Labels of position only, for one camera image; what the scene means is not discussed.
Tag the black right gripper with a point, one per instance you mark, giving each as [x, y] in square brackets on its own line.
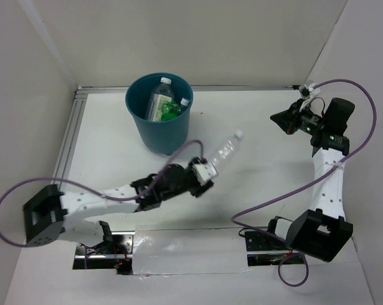
[288, 120]

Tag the green plastic bottle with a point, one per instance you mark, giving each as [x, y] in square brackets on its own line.
[170, 110]

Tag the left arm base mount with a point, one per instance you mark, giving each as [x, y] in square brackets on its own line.
[117, 256]

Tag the white front cover panel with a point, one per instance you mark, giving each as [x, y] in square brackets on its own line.
[189, 251]

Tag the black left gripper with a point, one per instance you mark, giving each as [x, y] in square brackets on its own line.
[198, 189]

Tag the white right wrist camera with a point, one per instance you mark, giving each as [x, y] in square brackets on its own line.
[309, 90]

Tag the large clear bottle front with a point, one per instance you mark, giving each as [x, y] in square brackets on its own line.
[160, 95]

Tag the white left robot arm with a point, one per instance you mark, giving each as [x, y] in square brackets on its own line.
[53, 215]

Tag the teal plastic bin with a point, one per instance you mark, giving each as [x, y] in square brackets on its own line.
[160, 137]

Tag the aluminium frame rail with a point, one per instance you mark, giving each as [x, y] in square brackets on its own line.
[102, 149]

